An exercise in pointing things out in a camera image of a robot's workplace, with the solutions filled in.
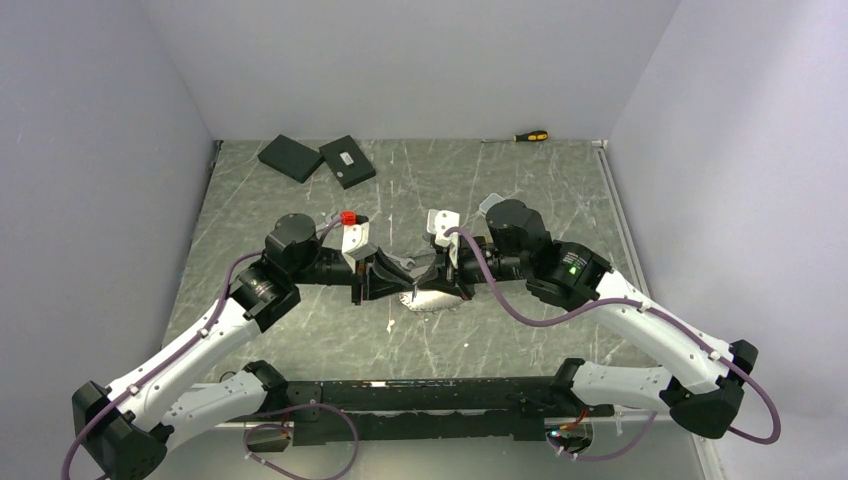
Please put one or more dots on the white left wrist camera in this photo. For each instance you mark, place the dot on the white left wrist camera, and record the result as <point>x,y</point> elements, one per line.
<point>356,244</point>

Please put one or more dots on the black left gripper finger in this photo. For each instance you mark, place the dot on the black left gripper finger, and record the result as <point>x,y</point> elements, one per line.
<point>390,270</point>
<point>379,288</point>

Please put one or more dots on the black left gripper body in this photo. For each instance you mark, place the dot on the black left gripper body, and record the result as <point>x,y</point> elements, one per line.
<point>362,277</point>

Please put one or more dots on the small silver wrench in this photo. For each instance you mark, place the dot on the small silver wrench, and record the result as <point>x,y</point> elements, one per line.
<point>407,263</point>

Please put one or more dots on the black box with label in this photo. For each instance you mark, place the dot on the black box with label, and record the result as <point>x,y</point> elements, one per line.
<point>349,164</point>

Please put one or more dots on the large silver wrench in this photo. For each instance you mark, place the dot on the large silver wrench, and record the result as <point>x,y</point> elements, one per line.
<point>328,218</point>

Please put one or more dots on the black flat box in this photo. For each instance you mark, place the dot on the black flat box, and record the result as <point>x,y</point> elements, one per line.
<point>291,158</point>

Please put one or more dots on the metal arc keyring plate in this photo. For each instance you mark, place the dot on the metal arc keyring plate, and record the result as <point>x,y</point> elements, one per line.
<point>430,301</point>

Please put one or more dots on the clear plastic box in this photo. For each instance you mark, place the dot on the clear plastic box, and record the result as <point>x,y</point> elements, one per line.
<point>489,202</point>

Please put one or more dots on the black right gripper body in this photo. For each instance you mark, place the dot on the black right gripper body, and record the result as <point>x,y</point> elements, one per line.
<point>470,269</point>

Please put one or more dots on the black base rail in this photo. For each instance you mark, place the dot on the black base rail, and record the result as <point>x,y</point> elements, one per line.
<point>520,408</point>

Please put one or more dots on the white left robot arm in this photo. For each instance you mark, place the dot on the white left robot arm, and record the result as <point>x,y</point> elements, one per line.
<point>129,425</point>

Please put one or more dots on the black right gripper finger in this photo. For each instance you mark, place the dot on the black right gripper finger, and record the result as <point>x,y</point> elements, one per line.
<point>425,268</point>
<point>442,285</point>

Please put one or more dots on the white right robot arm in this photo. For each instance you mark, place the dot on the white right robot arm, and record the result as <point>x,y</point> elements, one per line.
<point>698,379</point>

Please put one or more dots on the orange black screwdriver far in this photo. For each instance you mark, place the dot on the orange black screwdriver far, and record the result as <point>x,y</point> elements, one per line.
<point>528,137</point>

